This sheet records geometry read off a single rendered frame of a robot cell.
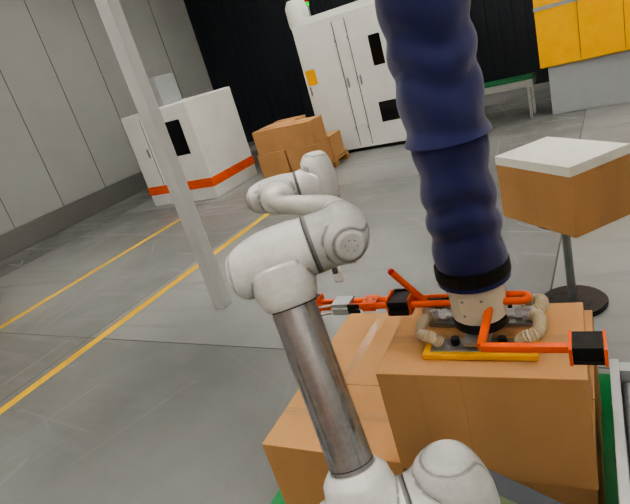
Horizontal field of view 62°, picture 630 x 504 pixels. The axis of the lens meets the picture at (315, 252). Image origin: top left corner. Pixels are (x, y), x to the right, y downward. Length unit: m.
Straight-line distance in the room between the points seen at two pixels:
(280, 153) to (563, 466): 7.58
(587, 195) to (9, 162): 9.96
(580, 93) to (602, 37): 0.79
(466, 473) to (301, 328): 0.44
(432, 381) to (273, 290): 0.73
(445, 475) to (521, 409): 0.56
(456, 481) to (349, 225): 0.55
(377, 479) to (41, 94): 11.24
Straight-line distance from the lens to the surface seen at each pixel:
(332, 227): 1.06
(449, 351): 1.69
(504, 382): 1.61
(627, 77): 8.93
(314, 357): 1.11
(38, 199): 11.43
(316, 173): 1.62
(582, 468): 1.80
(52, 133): 11.85
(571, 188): 3.03
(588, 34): 8.79
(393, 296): 1.79
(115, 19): 4.49
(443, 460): 1.19
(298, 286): 1.08
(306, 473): 2.24
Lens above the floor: 1.92
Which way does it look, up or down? 21 degrees down
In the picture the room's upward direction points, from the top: 17 degrees counter-clockwise
